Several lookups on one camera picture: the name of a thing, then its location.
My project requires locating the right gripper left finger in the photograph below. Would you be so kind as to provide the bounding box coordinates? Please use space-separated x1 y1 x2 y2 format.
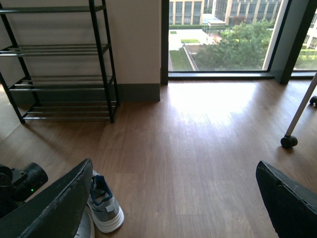
0 159 93 238

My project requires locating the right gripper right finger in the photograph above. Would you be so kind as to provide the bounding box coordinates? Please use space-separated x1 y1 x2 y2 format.
256 161 317 238

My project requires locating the grey sneaker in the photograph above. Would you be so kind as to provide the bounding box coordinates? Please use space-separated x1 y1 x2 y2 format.
74 205 95 238
87 170 124 234

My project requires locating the black metal shoe rack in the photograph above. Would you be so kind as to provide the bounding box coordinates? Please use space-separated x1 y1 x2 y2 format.
0 0 120 123

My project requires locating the white table leg with caster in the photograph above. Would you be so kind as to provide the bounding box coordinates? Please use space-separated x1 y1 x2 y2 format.
280 74 317 149

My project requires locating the black caster wheel far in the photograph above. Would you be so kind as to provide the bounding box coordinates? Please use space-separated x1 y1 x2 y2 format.
309 96 317 106

